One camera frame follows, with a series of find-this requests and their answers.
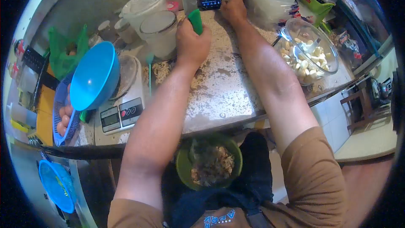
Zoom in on person's right hand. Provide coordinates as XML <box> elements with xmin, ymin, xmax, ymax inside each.
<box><xmin>220</xmin><ymin>0</ymin><xmax>249</xmax><ymax>27</ymax></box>

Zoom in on person's left hand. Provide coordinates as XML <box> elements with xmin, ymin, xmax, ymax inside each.
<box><xmin>175</xmin><ymin>17</ymin><xmax>212</xmax><ymax>70</ymax></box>

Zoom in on person's left thumb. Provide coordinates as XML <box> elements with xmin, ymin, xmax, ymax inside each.
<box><xmin>200</xmin><ymin>25</ymin><xmax>212</xmax><ymax>44</ymax></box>

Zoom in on person's left fingers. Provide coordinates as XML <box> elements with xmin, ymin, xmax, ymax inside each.
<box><xmin>176</xmin><ymin>17</ymin><xmax>194</xmax><ymax>35</ymax></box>

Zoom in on clear jar of white powder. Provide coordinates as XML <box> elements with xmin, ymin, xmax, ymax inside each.
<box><xmin>139</xmin><ymin>10</ymin><xmax>180</xmax><ymax>60</ymax></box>

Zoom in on clear plastic bag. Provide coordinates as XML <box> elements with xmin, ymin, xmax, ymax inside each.
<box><xmin>246</xmin><ymin>0</ymin><xmax>305</xmax><ymax>30</ymax></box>

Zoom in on white lidded plastic bucket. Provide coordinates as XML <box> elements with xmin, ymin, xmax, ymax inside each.
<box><xmin>120</xmin><ymin>0</ymin><xmax>168</xmax><ymax>40</ymax></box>

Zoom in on small clear lidded jar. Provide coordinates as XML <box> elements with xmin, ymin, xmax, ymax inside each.
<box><xmin>114</xmin><ymin>18</ymin><xmax>137</xmax><ymax>44</ymax></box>

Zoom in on green plastic container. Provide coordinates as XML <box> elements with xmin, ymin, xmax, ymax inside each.
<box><xmin>297</xmin><ymin>0</ymin><xmax>336</xmax><ymax>28</ymax></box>

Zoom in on clear plate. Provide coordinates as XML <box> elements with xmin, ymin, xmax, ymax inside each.
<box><xmin>109</xmin><ymin>54</ymin><xmax>138</xmax><ymax>100</ymax></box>

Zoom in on pile of peeled garlic cloves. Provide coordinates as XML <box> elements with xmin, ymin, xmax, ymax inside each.
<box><xmin>280</xmin><ymin>38</ymin><xmax>333</xmax><ymax>81</ymax></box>

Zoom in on clear glass bowl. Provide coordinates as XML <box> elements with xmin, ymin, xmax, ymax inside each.
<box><xmin>273</xmin><ymin>17</ymin><xmax>340</xmax><ymax>86</ymax></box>

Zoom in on blue plastic bowl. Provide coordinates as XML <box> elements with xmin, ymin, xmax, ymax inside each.
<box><xmin>70</xmin><ymin>41</ymin><xmax>121</xmax><ymax>111</ymax></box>

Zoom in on white kitchen scale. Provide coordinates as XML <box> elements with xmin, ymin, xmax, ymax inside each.
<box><xmin>98</xmin><ymin>55</ymin><xmax>146</xmax><ymax>135</ymax></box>

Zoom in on green plastic bag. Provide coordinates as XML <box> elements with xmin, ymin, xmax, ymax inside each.
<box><xmin>47</xmin><ymin>25</ymin><xmax>90</xmax><ymax>80</ymax></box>

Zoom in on green bowl of garlic peels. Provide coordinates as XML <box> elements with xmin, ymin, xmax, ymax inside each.
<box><xmin>175</xmin><ymin>136</ymin><xmax>243</xmax><ymax>191</ymax></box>

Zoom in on blue plastic basket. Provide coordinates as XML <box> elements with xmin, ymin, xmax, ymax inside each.
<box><xmin>52</xmin><ymin>72</ymin><xmax>83</xmax><ymax>146</ymax></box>

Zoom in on black plastic rack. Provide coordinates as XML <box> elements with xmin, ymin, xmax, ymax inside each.
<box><xmin>22</xmin><ymin>46</ymin><xmax>61</xmax><ymax>91</ymax></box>

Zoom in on pile of brown eggs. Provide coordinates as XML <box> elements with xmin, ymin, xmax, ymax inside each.
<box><xmin>56</xmin><ymin>84</ymin><xmax>74</xmax><ymax>137</ymax></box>

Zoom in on wooden stool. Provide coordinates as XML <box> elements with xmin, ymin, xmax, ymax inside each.
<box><xmin>340</xmin><ymin>88</ymin><xmax>382</xmax><ymax>131</ymax></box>

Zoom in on person's body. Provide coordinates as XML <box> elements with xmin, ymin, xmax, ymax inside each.
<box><xmin>108</xmin><ymin>127</ymin><xmax>348</xmax><ymax>228</ymax></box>

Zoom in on blue round plastic lid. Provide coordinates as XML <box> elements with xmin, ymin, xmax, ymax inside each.
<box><xmin>38</xmin><ymin>160</ymin><xmax>77</xmax><ymax>214</ymax></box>

